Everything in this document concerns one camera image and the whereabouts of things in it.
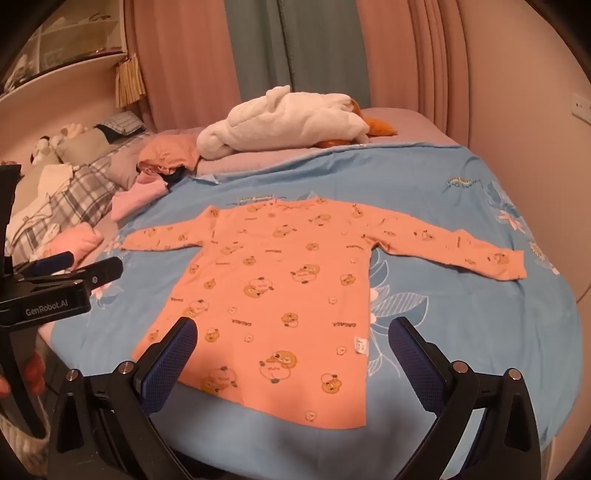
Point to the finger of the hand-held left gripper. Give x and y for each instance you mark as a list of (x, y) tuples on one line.
[(51, 263), (99, 272)]

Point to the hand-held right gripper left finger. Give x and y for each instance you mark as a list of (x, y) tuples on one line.
[(168, 367)]

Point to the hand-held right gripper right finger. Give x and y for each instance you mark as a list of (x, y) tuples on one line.
[(415, 367)]

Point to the orange printed shirt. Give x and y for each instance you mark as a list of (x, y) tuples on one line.
[(286, 295)]

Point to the person's left hand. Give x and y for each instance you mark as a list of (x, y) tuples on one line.
[(34, 374)]

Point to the pink folded cloth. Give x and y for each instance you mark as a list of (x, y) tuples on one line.
[(76, 240)]

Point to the blue floral blanket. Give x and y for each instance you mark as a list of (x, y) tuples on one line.
[(461, 323)]

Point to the plaid grey pillow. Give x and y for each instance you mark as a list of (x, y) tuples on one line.
[(81, 194)]

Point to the pink knit garment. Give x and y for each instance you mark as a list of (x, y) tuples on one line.
[(138, 196)]

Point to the black white plush toy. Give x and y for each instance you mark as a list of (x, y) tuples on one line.
[(44, 145)]

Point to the dark navy garment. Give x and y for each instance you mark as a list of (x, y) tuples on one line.
[(173, 179)]

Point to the white quilted cloth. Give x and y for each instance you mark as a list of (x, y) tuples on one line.
[(21, 438)]

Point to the orange garment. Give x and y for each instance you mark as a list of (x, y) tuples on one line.
[(166, 152)]

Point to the striped cloth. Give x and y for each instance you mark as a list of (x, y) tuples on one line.
[(121, 122)]

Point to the white shelf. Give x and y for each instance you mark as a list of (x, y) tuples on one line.
[(55, 60)]

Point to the pink curtain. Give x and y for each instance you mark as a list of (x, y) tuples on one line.
[(415, 60), (184, 60)]

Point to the white plush goose toy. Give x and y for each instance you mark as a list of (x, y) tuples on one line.
[(286, 120)]

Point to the teal curtain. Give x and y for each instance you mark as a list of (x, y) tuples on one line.
[(300, 46)]

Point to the white wall socket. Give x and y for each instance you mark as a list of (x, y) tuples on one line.
[(581, 107)]

